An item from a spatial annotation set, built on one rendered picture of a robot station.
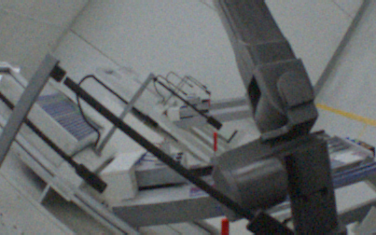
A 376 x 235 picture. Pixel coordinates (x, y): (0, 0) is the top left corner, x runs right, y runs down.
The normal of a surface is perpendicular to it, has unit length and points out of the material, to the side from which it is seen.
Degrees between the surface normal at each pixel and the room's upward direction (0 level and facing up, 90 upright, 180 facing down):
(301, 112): 80
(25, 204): 90
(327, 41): 90
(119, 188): 90
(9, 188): 90
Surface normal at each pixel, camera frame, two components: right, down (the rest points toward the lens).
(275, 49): 0.17, -0.44
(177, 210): -0.03, 0.06
